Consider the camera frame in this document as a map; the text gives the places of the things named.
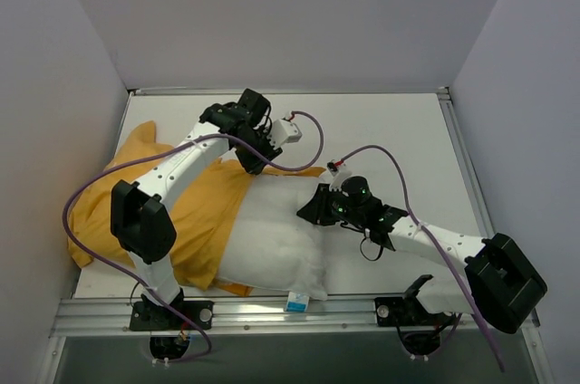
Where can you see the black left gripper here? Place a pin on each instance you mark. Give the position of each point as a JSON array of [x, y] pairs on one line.
[[253, 151]]

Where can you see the orange pillowcase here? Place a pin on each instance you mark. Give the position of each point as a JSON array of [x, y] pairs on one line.
[[203, 215]]

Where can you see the white pillow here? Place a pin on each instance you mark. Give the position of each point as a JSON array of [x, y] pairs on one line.
[[270, 247]]

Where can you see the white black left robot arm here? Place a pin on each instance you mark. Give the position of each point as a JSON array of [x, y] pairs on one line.
[[140, 210]]

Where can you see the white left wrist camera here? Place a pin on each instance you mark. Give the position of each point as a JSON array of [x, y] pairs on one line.
[[284, 131]]

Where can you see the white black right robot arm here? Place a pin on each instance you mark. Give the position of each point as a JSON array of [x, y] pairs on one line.
[[496, 280]]

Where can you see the blue white pillow label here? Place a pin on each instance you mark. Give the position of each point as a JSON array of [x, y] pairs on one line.
[[296, 302]]

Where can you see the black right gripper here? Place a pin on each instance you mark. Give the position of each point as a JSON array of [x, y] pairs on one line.
[[323, 203]]

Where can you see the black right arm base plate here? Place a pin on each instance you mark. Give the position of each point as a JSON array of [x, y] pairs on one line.
[[404, 310]]

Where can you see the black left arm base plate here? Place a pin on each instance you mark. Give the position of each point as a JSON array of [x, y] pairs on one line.
[[148, 316]]

